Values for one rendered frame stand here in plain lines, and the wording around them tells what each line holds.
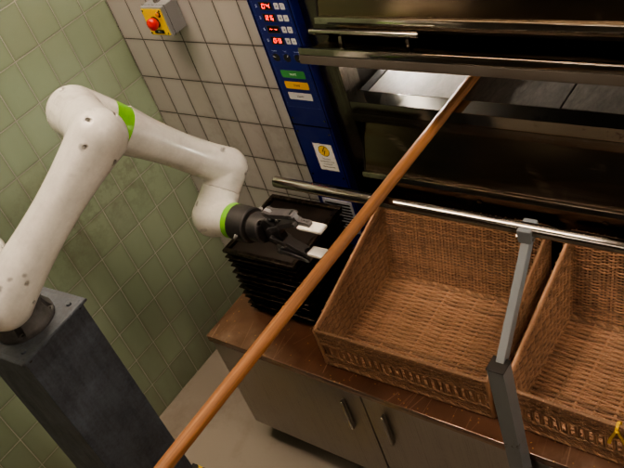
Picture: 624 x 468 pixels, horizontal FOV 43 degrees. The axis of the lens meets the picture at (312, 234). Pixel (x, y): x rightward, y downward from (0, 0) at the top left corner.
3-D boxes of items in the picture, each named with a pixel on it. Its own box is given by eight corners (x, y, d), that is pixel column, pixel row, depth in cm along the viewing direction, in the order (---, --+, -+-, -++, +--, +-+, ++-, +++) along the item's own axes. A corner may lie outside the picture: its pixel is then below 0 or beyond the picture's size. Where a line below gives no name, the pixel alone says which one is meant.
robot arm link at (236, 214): (230, 249, 199) (217, 221, 193) (257, 219, 205) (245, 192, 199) (248, 253, 195) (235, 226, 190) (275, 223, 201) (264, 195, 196)
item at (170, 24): (165, 24, 254) (153, -5, 248) (188, 25, 248) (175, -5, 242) (150, 36, 250) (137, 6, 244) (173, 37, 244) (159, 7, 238)
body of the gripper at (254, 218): (257, 202, 195) (286, 209, 189) (268, 228, 200) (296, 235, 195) (240, 222, 191) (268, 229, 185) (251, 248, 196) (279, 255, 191)
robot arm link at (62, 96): (46, 137, 169) (69, 85, 167) (31, 120, 178) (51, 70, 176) (122, 162, 180) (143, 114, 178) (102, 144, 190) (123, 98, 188)
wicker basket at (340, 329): (398, 257, 264) (379, 193, 247) (565, 293, 231) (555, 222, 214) (322, 365, 237) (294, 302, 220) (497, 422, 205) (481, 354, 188)
